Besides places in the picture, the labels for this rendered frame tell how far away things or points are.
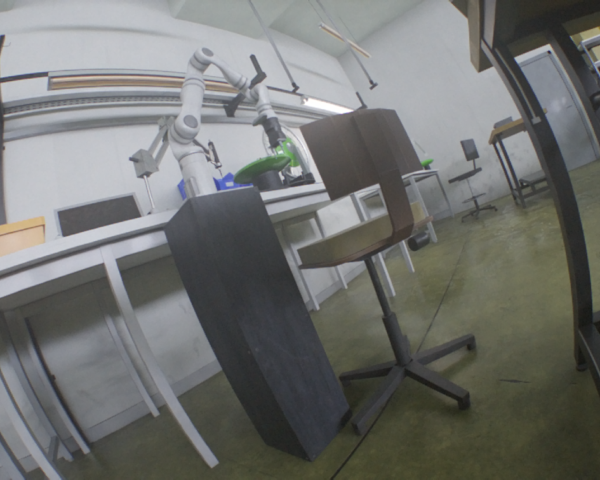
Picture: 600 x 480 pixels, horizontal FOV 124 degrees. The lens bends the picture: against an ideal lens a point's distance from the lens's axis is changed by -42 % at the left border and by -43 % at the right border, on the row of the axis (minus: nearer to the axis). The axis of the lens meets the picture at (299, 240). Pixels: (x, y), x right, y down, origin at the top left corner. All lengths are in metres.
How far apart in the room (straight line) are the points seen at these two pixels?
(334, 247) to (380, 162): 0.24
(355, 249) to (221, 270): 0.34
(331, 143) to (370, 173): 0.12
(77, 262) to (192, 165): 0.49
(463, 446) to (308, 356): 0.53
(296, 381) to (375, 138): 0.69
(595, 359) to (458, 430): 0.41
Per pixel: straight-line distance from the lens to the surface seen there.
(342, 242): 0.70
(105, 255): 0.97
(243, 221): 0.78
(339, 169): 0.66
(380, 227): 0.75
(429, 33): 6.31
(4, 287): 0.99
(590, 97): 0.81
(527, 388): 0.94
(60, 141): 2.25
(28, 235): 1.02
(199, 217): 0.72
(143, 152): 1.13
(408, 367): 1.03
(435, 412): 0.94
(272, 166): 1.35
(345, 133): 0.70
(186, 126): 0.93
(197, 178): 0.87
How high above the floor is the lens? 0.64
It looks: level
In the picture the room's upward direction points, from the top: 22 degrees counter-clockwise
